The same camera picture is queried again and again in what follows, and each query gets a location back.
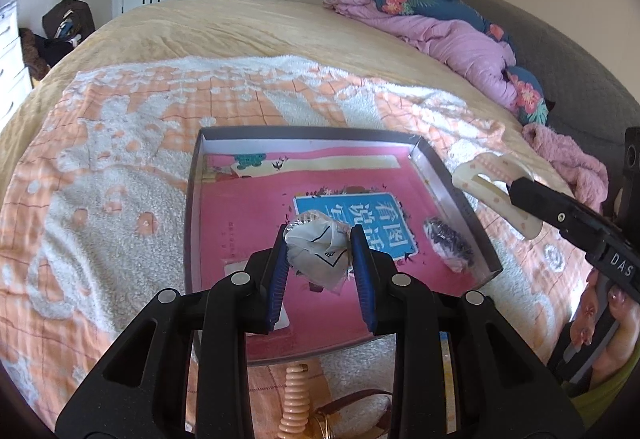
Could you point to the cream hair clip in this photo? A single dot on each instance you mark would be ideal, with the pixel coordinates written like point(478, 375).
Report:
point(480, 179)

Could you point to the pink fuzzy cloth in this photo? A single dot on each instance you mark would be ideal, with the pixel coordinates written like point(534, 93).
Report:
point(570, 159)

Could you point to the orange and white blanket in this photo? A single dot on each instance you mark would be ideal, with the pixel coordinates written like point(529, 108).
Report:
point(125, 199)

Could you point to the white dresser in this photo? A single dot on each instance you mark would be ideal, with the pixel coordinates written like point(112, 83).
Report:
point(12, 59)

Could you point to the pink quilt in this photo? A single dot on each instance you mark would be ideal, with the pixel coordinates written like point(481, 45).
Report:
point(450, 39)

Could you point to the yellow bedsheet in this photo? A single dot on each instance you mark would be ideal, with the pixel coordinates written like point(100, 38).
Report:
point(225, 29)

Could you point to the white plastic bag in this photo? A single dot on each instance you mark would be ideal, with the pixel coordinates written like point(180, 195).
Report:
point(315, 249)

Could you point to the pink book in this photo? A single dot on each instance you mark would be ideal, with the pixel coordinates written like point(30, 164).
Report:
point(250, 219)

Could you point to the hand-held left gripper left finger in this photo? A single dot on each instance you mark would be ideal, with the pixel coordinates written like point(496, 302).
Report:
point(277, 281)

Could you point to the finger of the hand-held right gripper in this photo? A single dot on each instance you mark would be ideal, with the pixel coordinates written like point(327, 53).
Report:
point(550, 211)

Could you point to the person's right hand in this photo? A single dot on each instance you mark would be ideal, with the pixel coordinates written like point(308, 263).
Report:
point(622, 344)

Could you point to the person's right forearm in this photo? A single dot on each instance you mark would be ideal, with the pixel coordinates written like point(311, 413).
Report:
point(600, 394)

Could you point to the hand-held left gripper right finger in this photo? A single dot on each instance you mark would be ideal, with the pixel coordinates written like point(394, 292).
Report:
point(362, 281)

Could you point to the grey headboard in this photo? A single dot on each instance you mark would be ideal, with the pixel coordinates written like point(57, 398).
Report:
point(550, 49)

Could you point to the dark bag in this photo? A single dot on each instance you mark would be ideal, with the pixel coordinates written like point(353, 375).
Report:
point(70, 16)

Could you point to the shallow grey cardboard box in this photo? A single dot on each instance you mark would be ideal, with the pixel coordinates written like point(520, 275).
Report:
point(194, 199)

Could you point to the dark clothes pile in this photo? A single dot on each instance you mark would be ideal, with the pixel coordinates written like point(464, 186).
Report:
point(45, 51)

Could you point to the peach ribbed hair claw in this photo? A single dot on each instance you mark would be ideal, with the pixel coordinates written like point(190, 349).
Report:
point(295, 404)

